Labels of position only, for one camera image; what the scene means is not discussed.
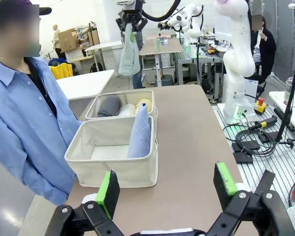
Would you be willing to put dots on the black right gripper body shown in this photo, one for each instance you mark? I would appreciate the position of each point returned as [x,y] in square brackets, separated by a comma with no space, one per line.
[138,6]

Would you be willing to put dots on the person in blue shirt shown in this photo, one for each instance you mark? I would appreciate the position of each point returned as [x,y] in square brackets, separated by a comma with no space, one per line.
[22,110]

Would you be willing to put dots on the grey-green cone towel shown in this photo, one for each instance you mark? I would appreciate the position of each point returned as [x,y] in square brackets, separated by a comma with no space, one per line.
[129,59]

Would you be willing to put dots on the white side table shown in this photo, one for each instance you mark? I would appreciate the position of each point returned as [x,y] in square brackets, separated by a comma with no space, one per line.
[277,98]

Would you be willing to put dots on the pale green cup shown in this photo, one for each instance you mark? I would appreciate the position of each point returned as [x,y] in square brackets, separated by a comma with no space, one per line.
[157,45]

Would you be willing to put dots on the person in jeans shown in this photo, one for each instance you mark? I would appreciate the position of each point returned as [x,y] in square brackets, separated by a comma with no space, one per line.
[137,81]

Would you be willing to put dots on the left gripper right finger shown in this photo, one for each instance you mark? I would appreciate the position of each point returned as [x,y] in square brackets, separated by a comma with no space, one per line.
[226,186]

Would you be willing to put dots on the dark grey towel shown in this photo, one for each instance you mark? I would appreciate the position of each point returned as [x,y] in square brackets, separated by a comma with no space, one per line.
[109,105]

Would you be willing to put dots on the brown background table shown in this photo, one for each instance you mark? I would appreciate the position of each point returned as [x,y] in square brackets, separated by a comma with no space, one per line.
[162,48]

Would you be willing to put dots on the light blue towel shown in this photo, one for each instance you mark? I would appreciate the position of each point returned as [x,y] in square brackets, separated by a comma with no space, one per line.
[138,137]

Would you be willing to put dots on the black flat pad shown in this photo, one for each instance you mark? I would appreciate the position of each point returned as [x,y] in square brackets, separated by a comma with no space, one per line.
[243,158]
[245,146]

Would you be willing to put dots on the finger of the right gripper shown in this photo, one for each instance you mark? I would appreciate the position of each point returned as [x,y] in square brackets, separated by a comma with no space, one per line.
[120,23]
[141,23]

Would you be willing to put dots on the yellow garment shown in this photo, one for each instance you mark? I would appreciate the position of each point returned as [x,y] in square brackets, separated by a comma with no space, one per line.
[61,71]

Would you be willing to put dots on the white rectangular table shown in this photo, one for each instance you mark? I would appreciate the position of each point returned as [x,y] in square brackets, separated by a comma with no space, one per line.
[86,82]

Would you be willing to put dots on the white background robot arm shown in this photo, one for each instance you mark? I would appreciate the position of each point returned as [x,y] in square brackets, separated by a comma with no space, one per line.
[194,19]

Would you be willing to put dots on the beige fabric storage box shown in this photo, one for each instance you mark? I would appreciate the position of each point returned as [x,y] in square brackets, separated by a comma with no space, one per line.
[127,95]
[118,172]

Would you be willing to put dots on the brown cardboard box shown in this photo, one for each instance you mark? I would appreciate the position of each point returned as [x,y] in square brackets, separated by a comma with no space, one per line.
[68,39]

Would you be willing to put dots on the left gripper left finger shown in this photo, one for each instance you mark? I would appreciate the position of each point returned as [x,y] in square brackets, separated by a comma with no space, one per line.
[105,196]

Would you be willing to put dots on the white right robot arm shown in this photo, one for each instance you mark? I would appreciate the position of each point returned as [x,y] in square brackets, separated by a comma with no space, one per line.
[236,61]

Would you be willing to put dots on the white background table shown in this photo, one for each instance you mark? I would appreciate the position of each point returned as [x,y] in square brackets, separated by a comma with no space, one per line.
[105,45]

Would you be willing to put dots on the aluminium slotted base plate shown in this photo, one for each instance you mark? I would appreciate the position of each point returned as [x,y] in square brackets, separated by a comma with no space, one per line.
[268,167]

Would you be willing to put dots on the white towel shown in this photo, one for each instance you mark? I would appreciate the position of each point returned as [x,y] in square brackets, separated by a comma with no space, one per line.
[126,110]

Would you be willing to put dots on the seated person in black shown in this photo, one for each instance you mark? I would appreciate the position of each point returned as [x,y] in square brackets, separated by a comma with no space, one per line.
[266,46]

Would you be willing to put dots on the aluminium frame workbench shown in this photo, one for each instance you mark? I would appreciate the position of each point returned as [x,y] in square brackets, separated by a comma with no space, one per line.
[186,59]

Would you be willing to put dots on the yellow towel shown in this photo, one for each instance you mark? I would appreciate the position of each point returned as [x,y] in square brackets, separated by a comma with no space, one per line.
[146,103]

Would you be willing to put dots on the clear glass jar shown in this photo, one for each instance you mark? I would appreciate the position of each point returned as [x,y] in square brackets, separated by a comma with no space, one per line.
[288,91]

